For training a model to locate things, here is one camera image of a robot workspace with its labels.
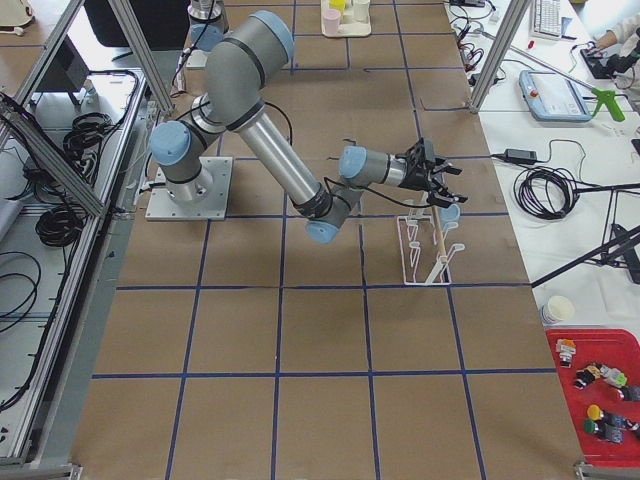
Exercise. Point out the black power adapter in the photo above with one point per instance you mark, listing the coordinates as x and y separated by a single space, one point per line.
519 156

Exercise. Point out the light blue plastic cup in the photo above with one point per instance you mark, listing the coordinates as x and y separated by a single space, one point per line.
450 214

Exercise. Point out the white wire cup rack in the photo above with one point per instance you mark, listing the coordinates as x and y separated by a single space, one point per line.
425 252

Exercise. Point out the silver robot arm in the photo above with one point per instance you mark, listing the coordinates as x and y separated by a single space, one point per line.
237 69
208 23

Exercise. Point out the white paper cup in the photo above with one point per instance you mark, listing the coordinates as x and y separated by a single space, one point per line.
557 309

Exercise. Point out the white keyboard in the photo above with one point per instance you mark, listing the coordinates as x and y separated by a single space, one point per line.
545 18

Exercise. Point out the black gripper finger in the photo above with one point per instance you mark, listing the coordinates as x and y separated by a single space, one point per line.
439 194
443 166

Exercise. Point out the person in white shirt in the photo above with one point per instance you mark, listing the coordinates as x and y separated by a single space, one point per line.
624 65

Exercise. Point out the red parts tray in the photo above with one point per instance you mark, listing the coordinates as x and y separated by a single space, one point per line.
599 374

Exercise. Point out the yellow plastic cup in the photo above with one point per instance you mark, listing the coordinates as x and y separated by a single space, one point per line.
339 5

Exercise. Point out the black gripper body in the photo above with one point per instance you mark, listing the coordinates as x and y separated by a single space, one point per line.
414 178

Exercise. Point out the aluminium frame post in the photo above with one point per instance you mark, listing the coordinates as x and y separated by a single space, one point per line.
511 20

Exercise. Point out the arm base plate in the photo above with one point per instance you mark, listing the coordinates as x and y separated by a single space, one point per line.
197 59
205 198

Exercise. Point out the blue teach pendant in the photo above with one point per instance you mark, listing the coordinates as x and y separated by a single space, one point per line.
553 98

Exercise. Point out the pink plastic cup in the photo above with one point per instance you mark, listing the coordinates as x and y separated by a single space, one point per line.
331 21

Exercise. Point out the white plastic cup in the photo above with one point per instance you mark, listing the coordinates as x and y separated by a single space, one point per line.
361 10

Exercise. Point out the green handled reach tool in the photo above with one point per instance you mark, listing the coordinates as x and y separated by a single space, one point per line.
594 98

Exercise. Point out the cream plastic tray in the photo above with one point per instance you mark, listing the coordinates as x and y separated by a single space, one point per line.
348 26

